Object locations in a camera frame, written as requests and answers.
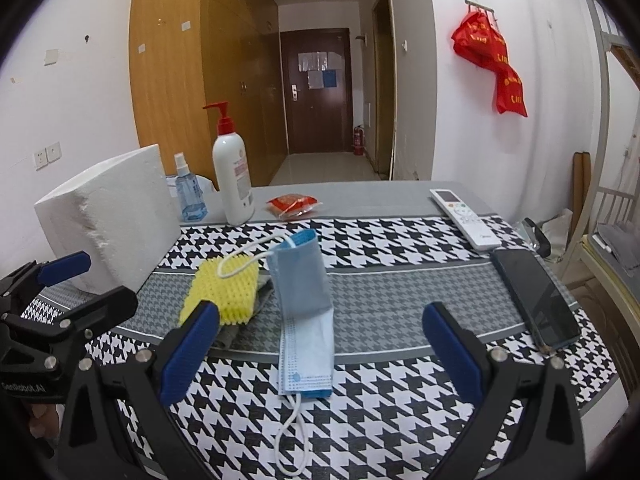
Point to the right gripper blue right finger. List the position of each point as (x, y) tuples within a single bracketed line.
[(458, 349)]

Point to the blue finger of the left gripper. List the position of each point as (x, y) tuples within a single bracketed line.
[(65, 268), (96, 317)]

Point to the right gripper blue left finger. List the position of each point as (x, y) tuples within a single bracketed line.
[(183, 349)]

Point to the yellow foam fruit net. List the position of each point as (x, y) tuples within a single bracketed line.
[(231, 284)]

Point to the blue face mask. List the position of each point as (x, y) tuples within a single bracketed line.
[(306, 352)]

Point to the left human hand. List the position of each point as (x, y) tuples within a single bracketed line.
[(45, 422)]

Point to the white styrofoam box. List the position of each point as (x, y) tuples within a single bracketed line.
[(120, 213)]

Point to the black smartphone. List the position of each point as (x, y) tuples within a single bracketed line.
[(545, 312)]

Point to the white remote control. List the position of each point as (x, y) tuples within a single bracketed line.
[(481, 237)]

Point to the blue spray bottle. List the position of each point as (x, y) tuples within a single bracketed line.
[(189, 193)]

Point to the white lotion pump bottle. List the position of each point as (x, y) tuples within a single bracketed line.
[(231, 168)]

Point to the red snack packet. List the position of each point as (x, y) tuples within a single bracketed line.
[(291, 206)]

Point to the wooden boards leaning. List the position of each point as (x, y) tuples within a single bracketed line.
[(581, 183)]

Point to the red fire extinguisher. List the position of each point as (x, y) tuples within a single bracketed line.
[(357, 141)]

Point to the wooden wardrobe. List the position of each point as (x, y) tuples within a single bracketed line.
[(187, 55)]

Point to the dark brown entrance door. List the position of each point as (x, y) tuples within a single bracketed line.
[(317, 86)]

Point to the wall socket pair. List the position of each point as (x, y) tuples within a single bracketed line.
[(47, 156)]

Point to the wooden side door frame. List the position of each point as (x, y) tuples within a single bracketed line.
[(385, 80)]

